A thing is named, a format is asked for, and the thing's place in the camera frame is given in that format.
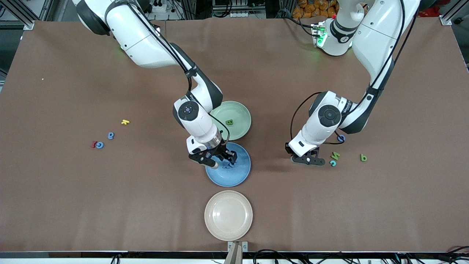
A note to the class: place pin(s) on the brown table cover sheet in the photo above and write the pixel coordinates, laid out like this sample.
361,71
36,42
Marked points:
110,205

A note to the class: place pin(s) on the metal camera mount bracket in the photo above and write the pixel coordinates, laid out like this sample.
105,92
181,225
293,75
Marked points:
237,253

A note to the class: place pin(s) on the green plate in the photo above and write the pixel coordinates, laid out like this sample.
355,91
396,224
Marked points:
240,110

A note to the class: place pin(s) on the white power strip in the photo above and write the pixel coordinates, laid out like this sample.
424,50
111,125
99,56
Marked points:
161,7
245,14

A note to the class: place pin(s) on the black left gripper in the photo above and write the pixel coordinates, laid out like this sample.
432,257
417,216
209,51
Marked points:
287,149

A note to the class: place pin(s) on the blue foam letter G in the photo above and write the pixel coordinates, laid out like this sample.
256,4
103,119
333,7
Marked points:
97,145

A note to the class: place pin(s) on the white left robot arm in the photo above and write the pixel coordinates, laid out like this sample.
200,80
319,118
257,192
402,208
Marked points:
381,36

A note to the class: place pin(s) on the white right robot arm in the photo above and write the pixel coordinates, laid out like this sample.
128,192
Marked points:
146,47

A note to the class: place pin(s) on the green foam letter N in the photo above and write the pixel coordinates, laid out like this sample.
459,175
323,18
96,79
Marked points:
335,155

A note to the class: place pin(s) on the blue foam letter O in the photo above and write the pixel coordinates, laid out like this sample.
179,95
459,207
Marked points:
344,138

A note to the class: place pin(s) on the red plush object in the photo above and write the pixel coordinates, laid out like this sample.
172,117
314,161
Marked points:
428,13

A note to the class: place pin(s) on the blue plate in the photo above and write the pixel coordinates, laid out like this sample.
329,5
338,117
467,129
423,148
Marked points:
227,178

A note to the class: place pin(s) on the green foam letter P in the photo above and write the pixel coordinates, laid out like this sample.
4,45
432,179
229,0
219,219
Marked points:
361,157

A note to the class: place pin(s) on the orange packets pile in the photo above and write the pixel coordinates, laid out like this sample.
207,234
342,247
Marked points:
311,9

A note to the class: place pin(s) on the aluminium frame post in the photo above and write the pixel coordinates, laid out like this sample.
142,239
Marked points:
29,25
445,20

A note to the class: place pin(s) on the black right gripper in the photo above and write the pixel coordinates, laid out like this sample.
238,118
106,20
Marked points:
221,149

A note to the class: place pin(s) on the beige plate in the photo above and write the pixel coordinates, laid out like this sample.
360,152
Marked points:
228,215

